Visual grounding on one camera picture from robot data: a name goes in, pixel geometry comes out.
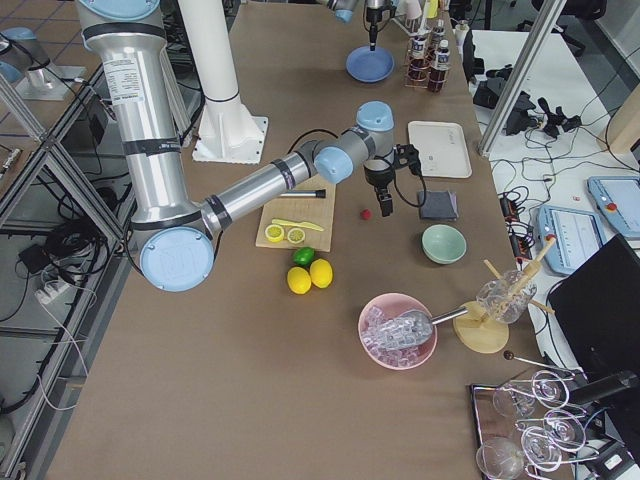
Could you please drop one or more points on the blue teach pendant near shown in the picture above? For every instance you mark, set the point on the blue teach pendant near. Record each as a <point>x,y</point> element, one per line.
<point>578,235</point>

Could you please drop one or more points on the wire wine glass rack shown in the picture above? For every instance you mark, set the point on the wire wine glass rack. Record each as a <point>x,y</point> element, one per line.
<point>542,399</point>

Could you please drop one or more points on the red strawberry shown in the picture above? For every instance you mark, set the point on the red strawberry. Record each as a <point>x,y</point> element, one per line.
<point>366,214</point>

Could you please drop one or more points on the grey handled knife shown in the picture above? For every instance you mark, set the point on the grey handled knife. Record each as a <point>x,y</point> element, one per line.
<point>316,194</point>

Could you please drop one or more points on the yellow lemon right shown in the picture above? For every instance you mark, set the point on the yellow lemon right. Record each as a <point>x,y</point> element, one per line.
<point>321,273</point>

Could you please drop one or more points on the copper wire bottle rack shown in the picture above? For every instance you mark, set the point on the copper wire bottle rack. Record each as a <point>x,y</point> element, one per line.
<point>418,61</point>

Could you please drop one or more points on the green lime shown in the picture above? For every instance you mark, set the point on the green lime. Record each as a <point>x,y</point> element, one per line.
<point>304,256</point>

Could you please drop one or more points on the black laptop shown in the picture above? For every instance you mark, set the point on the black laptop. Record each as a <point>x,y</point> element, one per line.
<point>597,308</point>

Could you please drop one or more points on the yellow lemon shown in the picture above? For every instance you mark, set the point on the yellow lemon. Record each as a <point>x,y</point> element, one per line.
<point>298,280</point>
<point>321,273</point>

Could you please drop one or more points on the clear glass mug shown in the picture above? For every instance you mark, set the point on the clear glass mug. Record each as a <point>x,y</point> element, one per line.
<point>502,301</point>

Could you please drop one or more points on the wine glass front left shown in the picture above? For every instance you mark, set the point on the wine glass front left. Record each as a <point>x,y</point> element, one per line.
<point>500,458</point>

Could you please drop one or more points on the white cup rack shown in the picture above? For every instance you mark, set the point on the white cup rack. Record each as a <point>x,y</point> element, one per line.
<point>409,25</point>

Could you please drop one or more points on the aluminium frame post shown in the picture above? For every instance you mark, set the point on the aluminium frame post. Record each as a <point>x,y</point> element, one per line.
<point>542,26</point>

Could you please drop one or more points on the grey folded cloth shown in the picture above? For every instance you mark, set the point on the grey folded cloth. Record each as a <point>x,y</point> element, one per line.
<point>438,205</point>

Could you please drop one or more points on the pink bowl with ice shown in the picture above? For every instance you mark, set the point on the pink bowl with ice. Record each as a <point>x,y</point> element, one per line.
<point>388,341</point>

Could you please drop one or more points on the wooden cutting board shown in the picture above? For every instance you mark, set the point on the wooden cutting board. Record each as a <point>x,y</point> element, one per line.
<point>319,211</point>

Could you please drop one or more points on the metal ice scoop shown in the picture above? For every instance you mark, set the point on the metal ice scoop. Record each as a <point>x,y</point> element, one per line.
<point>415,327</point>

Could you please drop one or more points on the dark sauce bottle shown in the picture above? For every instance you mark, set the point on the dark sauce bottle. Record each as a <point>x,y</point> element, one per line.
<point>437,34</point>
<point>439,67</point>

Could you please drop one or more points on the lemon half left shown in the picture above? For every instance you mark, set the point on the lemon half left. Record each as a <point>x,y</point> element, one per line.
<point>274,233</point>

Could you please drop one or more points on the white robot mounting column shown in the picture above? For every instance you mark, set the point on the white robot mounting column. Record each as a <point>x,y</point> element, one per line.
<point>227,132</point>

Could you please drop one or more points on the wine glass front right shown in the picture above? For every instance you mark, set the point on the wine glass front right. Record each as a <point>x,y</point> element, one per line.
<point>539,450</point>

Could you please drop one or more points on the green ceramic bowl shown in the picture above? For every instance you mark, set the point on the green ceramic bowl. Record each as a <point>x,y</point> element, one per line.
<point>443,244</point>

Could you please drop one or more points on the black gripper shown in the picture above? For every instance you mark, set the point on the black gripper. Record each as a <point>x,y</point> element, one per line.
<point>378,178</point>
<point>372,15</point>

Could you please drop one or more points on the yellow lemon left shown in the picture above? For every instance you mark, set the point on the yellow lemon left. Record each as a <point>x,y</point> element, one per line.
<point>298,280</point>

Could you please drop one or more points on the blue teach pendant far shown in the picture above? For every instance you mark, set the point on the blue teach pendant far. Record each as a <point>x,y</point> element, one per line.
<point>617,198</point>

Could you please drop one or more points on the yellow plastic knife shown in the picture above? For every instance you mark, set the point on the yellow plastic knife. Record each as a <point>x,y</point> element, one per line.
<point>302,224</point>

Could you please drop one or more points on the pink plastic cup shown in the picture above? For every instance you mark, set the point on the pink plastic cup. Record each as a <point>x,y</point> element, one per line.
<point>412,9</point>

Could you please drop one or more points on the cream plastic tray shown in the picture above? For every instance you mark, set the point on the cream plastic tray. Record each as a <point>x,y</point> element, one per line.
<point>442,149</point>

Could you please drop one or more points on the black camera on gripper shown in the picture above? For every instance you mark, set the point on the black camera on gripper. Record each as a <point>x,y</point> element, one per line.
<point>407,156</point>

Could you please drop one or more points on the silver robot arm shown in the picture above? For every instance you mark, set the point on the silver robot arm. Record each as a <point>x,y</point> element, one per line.
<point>344,9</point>
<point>178,236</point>

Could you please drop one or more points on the dark sauce bottle front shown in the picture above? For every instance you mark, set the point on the dark sauce bottle front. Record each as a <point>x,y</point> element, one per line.
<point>439,67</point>

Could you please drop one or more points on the wooden mug tree stand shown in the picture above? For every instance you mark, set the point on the wooden mug tree stand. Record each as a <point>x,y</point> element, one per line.
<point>477,330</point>

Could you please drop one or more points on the lemon half right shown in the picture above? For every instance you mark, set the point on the lemon half right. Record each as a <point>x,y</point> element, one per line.
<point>296,235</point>

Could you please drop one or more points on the dark sauce bottle back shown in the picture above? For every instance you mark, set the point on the dark sauce bottle back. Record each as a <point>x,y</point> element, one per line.
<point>437,34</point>

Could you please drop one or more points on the blue teach pendant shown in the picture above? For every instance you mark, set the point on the blue teach pendant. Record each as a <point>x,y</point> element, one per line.
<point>578,235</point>
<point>617,198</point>

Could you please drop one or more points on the blue plate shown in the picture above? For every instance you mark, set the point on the blue plate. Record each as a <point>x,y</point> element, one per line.
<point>369,66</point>

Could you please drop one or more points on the lemon half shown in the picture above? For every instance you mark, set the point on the lemon half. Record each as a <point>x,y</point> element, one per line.
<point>274,233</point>
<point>296,235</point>

